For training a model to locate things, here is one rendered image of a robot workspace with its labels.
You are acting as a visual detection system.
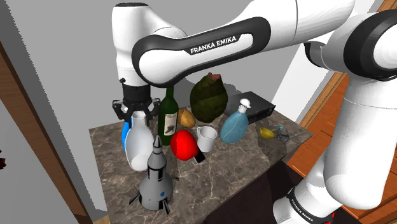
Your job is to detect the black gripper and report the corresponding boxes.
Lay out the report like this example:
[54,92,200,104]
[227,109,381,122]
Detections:
[111,83,162,126]

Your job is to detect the blue object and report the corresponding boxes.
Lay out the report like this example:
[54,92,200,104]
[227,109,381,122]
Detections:
[122,121,131,153]

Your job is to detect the green wine bottle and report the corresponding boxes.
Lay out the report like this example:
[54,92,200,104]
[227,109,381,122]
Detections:
[157,86,180,147]

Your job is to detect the white vase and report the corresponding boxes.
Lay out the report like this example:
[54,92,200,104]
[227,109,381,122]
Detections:
[124,110,155,172]

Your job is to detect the brown potato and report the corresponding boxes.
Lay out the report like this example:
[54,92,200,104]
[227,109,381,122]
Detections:
[177,107,197,129]

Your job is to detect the large green brown fruit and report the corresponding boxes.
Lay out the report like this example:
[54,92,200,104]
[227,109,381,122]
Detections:
[189,73,229,123]

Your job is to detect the white mug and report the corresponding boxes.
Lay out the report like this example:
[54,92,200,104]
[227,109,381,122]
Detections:
[196,125,218,153]

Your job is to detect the grey rocket model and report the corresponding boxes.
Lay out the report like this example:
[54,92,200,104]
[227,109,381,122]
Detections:
[129,134,180,215]

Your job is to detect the blue flask with white cap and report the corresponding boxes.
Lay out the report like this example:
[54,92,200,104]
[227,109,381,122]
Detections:
[219,98,252,144]

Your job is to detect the brown marble table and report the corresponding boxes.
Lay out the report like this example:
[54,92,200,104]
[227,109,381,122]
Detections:
[88,109,314,224]

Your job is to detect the black box appliance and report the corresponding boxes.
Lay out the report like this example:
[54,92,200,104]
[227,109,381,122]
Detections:
[223,91,277,125]

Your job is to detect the yellow scoop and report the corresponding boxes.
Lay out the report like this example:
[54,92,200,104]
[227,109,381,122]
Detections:
[259,126,284,141]

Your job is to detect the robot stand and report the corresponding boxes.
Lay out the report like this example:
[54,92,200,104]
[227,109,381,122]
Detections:
[201,160,362,224]

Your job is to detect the red ball with black handle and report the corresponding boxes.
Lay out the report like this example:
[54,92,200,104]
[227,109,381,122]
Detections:
[169,129,206,165]

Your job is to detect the brown wooden door frame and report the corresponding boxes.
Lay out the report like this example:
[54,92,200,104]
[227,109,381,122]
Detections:
[0,40,94,224]

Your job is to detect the grey wire object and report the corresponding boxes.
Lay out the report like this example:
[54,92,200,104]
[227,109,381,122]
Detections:
[275,128,299,144]

